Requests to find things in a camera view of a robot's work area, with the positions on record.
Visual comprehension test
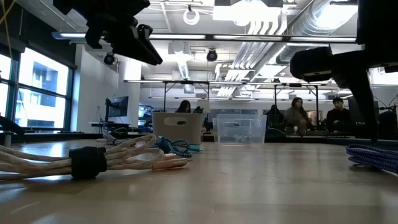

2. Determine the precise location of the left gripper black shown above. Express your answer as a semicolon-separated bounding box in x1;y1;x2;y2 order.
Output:
52;0;164;66

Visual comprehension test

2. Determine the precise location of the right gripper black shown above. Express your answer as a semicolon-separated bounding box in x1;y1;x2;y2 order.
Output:
289;43;398;142

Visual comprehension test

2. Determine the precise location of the purple braided USB cable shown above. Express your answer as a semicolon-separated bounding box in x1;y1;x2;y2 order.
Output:
345;144;398;174

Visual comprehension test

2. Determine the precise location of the teal braided USB cable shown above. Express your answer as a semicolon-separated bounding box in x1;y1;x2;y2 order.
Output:
151;136;205;159

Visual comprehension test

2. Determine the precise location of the white USB cable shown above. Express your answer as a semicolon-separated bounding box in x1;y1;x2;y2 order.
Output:
231;133;254;143

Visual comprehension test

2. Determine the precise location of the beige cable with black strap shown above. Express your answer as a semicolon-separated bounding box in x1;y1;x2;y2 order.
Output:
0;133;193;181

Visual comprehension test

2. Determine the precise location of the black monitor on arm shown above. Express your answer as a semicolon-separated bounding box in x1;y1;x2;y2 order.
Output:
104;95;130;123

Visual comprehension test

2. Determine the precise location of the person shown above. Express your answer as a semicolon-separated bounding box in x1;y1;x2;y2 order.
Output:
325;96;352;133
284;96;313;133
174;100;192;113

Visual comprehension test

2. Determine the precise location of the long ceiling light bar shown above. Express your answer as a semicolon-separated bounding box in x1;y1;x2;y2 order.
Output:
51;30;358;44

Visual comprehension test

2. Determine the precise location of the dark office chair back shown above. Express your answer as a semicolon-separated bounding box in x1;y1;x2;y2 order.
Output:
264;128;289;143

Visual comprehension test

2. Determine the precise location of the opaque grey-white plastic bin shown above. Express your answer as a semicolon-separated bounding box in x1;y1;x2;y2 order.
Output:
151;111;205;146

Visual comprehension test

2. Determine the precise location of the clear plastic bin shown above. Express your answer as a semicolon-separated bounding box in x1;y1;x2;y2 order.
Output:
216;113;267;146

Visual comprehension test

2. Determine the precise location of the white ceiling ring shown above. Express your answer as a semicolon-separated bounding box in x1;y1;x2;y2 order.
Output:
182;8;201;26

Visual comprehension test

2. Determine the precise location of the black background workstation frame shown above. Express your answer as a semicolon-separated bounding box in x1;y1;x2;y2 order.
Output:
161;80;321;125

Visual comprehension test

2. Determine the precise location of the silver ceiling duct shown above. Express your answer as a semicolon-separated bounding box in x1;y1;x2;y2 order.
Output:
275;0;359;65

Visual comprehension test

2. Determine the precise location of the black aluminium table frame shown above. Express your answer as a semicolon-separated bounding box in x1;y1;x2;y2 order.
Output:
0;114;398;150

